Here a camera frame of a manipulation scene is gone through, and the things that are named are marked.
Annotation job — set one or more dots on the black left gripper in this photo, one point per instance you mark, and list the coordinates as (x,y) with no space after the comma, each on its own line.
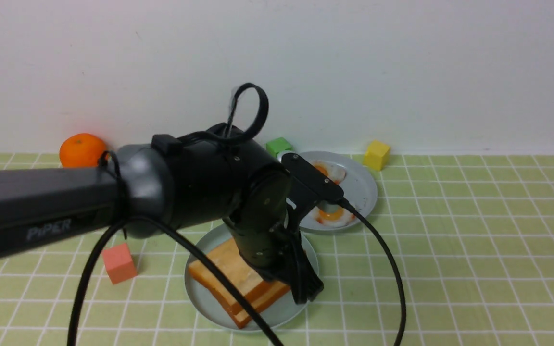
(257,226)

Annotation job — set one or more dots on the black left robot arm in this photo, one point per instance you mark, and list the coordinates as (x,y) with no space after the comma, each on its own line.
(221,173)

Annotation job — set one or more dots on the front fried egg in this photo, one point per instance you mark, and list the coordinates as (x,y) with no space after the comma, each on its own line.
(335,217)

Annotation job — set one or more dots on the fried egg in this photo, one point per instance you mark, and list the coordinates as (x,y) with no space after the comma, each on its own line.
(332,171)
(335,217)

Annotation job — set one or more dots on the teal front plate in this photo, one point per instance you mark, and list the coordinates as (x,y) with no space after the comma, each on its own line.
(282,311)

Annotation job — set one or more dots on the grey egg plate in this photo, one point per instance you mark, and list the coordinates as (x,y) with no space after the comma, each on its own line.
(359,187)

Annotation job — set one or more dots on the back fried egg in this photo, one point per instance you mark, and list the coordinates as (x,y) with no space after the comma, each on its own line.
(332,171)

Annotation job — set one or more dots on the green cube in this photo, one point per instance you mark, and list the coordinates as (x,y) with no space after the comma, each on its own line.
(278,145)

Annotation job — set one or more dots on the yellow cube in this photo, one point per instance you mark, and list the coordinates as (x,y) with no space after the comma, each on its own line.
(376,155)

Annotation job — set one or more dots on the green checkered tablecloth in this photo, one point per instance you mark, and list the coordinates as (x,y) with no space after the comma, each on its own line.
(473,237)

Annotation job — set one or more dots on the salmon red cube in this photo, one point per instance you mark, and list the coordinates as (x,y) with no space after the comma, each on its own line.
(119,264)

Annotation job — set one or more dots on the orange tangerine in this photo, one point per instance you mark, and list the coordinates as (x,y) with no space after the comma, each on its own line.
(81,150)

